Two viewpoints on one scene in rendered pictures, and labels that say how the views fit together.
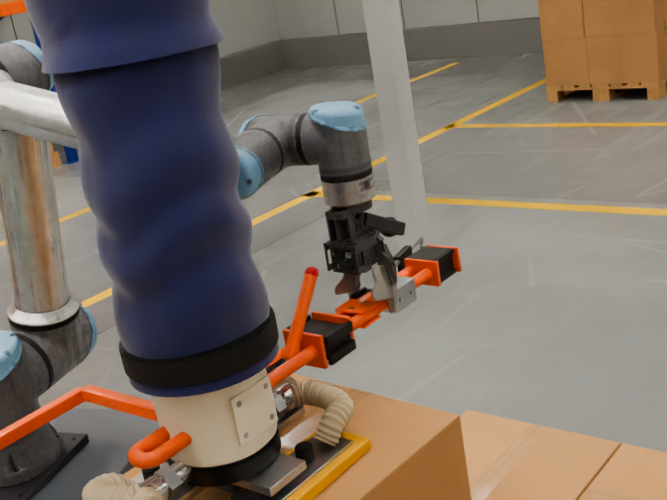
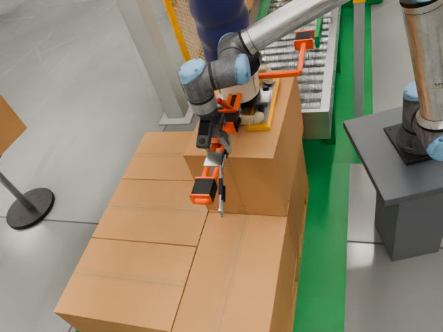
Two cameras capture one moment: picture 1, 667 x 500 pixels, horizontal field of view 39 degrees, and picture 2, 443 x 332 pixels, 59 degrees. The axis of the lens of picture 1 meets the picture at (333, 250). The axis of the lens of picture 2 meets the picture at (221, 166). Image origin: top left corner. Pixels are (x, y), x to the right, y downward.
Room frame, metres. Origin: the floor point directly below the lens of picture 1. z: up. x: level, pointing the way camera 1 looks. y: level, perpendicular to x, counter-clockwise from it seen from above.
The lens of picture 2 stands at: (2.61, -0.32, 2.06)
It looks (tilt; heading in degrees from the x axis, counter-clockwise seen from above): 45 degrees down; 166
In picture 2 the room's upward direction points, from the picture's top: 20 degrees counter-clockwise
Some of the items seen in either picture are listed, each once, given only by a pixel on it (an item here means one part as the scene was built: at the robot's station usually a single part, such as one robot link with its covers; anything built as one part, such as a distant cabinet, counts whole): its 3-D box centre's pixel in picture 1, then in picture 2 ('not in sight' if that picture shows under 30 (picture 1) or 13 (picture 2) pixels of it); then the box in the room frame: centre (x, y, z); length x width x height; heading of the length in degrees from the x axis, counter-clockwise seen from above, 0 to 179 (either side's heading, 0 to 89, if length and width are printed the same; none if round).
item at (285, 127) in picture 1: (277, 142); (230, 70); (1.59, 0.06, 1.38); 0.12 x 0.12 x 0.09; 63
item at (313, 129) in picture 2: not in sight; (269, 129); (0.98, 0.44, 0.47); 0.70 x 0.03 x 0.15; 48
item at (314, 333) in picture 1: (319, 338); (227, 121); (1.44, 0.05, 1.07); 0.10 x 0.08 x 0.06; 49
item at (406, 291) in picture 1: (391, 294); (214, 162); (1.60, -0.09, 1.07); 0.07 x 0.07 x 0.04; 49
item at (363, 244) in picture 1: (353, 235); (210, 119); (1.54, -0.04, 1.21); 0.09 x 0.08 x 0.12; 138
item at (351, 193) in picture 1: (350, 188); (202, 102); (1.55, -0.05, 1.29); 0.10 x 0.09 x 0.05; 48
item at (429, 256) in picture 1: (433, 265); (204, 190); (1.70, -0.18, 1.07); 0.08 x 0.07 x 0.05; 139
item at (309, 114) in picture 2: not in sight; (267, 115); (0.98, 0.44, 0.58); 0.70 x 0.03 x 0.06; 48
